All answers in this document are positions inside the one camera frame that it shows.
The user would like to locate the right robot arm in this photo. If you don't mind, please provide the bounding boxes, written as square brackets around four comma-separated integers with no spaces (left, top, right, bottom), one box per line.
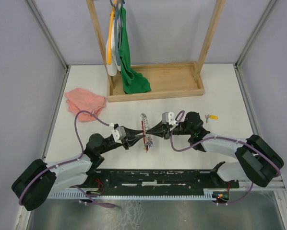
[147,111,284,187]

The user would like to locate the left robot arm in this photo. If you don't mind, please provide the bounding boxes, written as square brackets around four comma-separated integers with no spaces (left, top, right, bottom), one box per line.
[12,126,144,211]

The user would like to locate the green hanging garment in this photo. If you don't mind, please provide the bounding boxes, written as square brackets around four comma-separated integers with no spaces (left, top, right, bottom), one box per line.
[119,6,151,94]

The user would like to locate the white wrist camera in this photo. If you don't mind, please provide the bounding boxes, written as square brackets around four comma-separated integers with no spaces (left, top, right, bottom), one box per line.
[162,112,177,126]
[111,126,127,144]

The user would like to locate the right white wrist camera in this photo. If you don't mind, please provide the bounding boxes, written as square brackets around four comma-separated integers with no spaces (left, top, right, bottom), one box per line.
[162,112,177,126]

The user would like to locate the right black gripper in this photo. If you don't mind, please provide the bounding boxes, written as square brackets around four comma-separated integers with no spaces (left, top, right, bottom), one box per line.
[145,120,193,140]

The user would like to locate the wooden clothes rack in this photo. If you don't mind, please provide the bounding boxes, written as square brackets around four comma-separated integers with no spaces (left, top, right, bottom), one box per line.
[85,0,227,103]

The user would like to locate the yellow clothes hanger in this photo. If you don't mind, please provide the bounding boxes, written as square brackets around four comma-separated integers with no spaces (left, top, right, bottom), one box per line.
[107,6,115,65]

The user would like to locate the yellow tag key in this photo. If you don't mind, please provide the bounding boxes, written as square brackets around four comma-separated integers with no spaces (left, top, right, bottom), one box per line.
[205,115,218,123]

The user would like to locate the white hanging garment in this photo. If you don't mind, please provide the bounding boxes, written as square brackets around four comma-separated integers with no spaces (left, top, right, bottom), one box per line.
[106,23,121,76]

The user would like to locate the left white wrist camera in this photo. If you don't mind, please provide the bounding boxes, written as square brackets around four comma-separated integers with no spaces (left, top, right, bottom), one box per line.
[111,126,127,144]

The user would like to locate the pink folded cloth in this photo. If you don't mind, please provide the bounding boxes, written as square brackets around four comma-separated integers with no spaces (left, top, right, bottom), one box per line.
[64,88,106,117]

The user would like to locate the grey cable duct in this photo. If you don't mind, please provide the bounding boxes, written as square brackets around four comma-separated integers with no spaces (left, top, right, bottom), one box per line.
[49,189,218,201]

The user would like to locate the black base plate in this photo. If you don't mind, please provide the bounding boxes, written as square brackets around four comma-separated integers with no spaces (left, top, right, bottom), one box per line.
[78,169,239,195]

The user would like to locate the grey clothes hanger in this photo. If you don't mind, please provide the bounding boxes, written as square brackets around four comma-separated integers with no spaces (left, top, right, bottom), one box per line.
[110,0,125,71]

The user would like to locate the grey key holder with rings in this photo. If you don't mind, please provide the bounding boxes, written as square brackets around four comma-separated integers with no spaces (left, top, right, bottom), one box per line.
[141,113,153,152]

